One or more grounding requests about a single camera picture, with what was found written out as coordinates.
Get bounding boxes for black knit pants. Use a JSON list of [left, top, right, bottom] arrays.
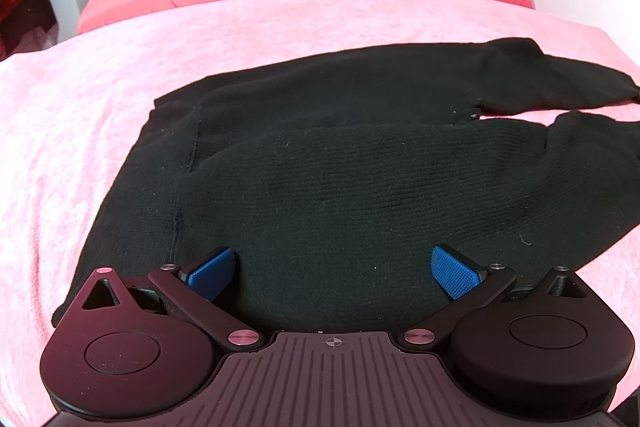
[[72, 38, 639, 331]]

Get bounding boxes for pink blanket near bed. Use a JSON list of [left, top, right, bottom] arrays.
[[1, 0, 639, 426]]

